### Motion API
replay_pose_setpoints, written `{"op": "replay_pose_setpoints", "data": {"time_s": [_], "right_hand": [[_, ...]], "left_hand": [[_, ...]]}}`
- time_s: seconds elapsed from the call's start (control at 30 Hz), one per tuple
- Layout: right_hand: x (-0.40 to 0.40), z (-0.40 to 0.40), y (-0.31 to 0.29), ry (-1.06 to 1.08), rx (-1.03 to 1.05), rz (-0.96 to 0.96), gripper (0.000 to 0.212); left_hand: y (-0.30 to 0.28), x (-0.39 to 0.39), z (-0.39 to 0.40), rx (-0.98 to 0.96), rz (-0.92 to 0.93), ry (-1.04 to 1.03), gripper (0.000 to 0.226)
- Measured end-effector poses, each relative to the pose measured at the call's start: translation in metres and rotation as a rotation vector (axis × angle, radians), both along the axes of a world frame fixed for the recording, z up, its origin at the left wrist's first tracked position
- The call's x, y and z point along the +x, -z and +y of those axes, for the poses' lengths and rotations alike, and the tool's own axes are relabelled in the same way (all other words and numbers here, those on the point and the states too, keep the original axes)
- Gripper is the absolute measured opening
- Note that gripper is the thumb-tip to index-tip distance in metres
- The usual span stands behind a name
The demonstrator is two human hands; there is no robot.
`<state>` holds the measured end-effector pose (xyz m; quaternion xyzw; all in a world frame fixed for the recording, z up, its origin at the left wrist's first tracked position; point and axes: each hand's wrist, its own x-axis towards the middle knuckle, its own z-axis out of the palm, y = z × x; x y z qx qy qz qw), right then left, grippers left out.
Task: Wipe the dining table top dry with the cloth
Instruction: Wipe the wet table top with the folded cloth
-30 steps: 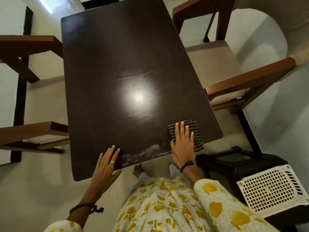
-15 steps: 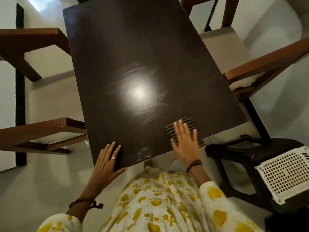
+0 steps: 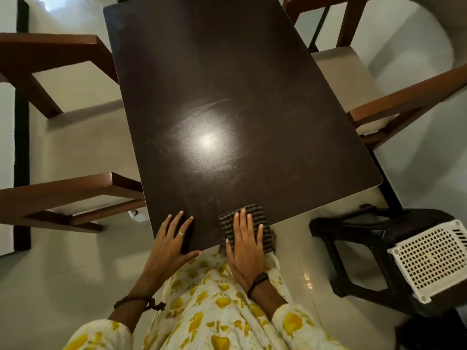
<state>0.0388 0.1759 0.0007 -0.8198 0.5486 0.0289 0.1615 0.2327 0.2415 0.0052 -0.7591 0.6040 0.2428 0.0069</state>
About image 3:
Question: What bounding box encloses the white yellow floral dress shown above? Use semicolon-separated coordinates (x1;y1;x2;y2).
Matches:
62;251;351;350

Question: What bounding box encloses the brown beaded bracelet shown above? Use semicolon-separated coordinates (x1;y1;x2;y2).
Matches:
113;295;166;312

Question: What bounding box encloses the black plastic stool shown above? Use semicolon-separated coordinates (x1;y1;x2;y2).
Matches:
309;203;467;318

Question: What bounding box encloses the person's right hand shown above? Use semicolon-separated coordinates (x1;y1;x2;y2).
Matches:
224;209;271;289

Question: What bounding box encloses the white perforated plastic basket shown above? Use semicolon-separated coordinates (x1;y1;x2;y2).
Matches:
387;219;467;305

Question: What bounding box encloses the black thread bracelet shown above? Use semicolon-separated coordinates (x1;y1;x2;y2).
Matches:
247;272;270;299

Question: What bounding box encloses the person's right forearm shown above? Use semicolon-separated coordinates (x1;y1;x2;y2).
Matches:
251;275;289;319

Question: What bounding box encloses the person's left forearm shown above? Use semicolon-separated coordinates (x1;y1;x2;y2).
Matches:
108;278;162;333

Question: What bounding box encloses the brown wooden chair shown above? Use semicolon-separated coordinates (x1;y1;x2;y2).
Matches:
283;0;370;48
312;46;467;151
0;33;143;186
0;172;147;234

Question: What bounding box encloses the dark checked cleaning cloth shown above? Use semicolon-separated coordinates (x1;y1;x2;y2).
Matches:
218;204;277;255

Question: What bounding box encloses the person's left hand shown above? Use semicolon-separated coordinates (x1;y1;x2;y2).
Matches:
140;211;203;289

